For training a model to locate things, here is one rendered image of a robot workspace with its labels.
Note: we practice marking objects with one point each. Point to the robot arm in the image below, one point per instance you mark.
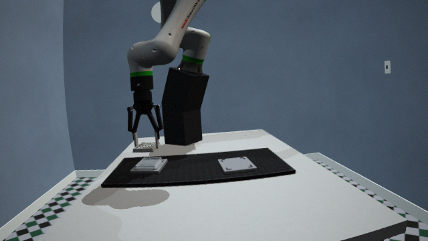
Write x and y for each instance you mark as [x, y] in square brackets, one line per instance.
[176, 16]

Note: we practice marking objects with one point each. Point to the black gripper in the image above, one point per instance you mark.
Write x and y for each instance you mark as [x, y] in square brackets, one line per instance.
[143, 105]

